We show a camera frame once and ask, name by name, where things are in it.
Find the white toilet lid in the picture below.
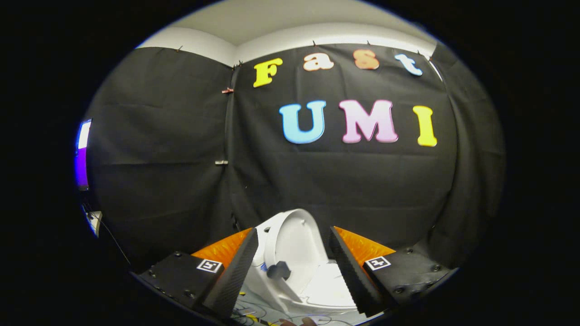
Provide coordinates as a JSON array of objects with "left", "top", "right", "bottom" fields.
[{"left": 263, "top": 208, "right": 329, "bottom": 295}]

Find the glowing monitor screen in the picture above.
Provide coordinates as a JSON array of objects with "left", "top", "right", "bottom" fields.
[{"left": 75, "top": 119, "right": 92, "bottom": 191}]

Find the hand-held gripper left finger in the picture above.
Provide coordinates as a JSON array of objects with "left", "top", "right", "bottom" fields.
[{"left": 136, "top": 228, "right": 259, "bottom": 319}]

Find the black backdrop cloth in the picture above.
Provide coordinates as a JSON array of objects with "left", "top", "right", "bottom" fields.
[{"left": 84, "top": 42, "right": 506, "bottom": 272}]

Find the white toilet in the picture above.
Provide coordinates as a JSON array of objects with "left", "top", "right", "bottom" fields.
[{"left": 238, "top": 215, "right": 363, "bottom": 317}]

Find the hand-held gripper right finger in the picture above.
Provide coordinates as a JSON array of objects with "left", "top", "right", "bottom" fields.
[{"left": 329, "top": 226, "right": 458, "bottom": 317}]

